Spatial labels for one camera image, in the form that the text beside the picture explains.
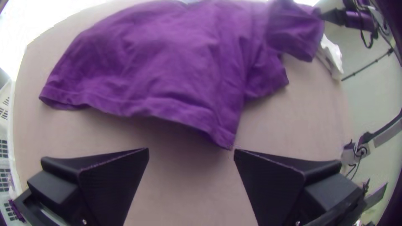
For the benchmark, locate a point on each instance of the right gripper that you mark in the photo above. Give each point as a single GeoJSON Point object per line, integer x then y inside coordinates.
{"type": "Point", "coordinates": [334, 17]}

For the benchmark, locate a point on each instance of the white laundry basket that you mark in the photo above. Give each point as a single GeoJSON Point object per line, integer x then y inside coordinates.
{"type": "Point", "coordinates": [9, 128]}

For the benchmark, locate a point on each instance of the black tripod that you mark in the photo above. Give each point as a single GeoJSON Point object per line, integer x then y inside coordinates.
{"type": "Point", "coordinates": [367, 65]}

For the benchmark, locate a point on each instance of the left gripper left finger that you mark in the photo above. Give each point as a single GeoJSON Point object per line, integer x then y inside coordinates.
{"type": "Point", "coordinates": [103, 182]}

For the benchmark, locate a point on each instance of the white folded garment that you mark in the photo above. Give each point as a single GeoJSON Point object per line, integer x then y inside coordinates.
{"type": "Point", "coordinates": [333, 53]}

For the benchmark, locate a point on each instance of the dark t-shirt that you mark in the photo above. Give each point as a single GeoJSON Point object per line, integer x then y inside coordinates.
{"type": "Point", "coordinates": [172, 62]}

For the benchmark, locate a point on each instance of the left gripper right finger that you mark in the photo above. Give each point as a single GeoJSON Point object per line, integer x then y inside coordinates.
{"type": "Point", "coordinates": [276, 188]}

